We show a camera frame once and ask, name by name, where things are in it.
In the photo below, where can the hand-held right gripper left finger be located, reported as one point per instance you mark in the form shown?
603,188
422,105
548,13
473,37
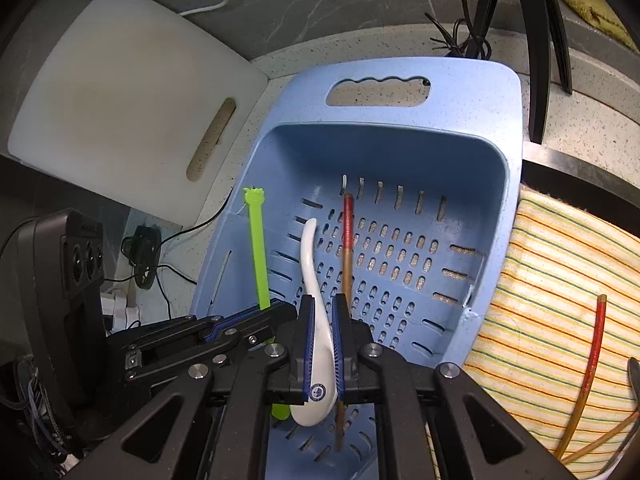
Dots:
306,360

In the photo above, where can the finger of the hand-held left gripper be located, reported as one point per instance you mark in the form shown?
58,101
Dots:
240,320
165,362

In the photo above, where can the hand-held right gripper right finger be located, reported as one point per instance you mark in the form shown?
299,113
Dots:
340,360

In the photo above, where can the green plastic spoon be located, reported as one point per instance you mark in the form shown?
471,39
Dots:
257,250

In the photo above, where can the white emblem ceramic spoon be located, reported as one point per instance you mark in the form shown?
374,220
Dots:
306,252

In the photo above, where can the single wooden chopstick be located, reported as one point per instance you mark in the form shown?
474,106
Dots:
347,240

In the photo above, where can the blue plastic drain basket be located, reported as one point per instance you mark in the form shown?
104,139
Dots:
400,170

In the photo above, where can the pile of red-tipped chopsticks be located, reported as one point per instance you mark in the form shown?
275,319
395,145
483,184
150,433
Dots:
597,330

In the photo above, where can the white charger plugs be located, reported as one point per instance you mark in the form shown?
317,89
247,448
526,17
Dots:
120,310

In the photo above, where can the white cutting board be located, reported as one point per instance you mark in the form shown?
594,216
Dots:
125,85

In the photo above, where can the yellow striped cloth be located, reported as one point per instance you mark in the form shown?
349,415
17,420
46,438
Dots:
545,270

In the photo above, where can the steel sink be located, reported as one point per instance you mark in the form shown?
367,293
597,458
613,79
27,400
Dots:
560,157

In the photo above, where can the black tripod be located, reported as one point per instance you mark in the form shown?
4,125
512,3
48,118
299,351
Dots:
537,60

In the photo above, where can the yellow sponge cloth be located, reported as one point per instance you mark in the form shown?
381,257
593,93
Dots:
590,5

